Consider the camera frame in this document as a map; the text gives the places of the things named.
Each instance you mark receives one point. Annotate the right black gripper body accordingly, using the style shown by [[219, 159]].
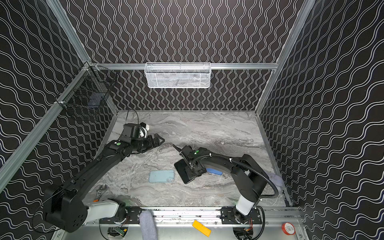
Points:
[[185, 153]]

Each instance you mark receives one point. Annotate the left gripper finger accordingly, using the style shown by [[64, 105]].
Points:
[[147, 148], [157, 139]]

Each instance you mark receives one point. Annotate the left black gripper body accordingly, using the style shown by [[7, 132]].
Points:
[[149, 142]]

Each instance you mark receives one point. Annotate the black phone case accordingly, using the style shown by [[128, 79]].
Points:
[[184, 177]]

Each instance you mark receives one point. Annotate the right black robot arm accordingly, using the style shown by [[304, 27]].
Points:
[[251, 180]]

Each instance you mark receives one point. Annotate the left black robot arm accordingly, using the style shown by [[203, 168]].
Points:
[[63, 204]]

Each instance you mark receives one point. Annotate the blue phone case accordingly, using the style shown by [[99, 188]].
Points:
[[213, 171]]

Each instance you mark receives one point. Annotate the light green phone case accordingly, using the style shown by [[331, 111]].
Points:
[[162, 176]]

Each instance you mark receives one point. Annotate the yellow block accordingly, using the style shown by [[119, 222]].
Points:
[[201, 228]]

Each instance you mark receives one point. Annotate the grey cloth roll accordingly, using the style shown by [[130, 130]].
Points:
[[148, 226]]

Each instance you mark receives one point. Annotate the purple grey cloth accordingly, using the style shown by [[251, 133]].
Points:
[[277, 181]]

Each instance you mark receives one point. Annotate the red tape roll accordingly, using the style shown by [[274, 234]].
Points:
[[288, 229]]

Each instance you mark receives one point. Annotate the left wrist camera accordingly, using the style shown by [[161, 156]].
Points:
[[143, 130]]

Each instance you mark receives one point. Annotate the orange handled wrench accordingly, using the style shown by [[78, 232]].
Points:
[[99, 192]]

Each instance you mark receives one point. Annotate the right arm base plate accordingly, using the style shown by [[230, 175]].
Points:
[[231, 216]]

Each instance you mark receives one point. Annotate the white wire basket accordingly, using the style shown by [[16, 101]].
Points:
[[177, 75]]

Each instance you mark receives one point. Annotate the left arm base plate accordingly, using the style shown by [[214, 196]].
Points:
[[130, 215]]

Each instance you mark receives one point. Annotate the black wire basket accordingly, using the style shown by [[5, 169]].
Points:
[[91, 96]]

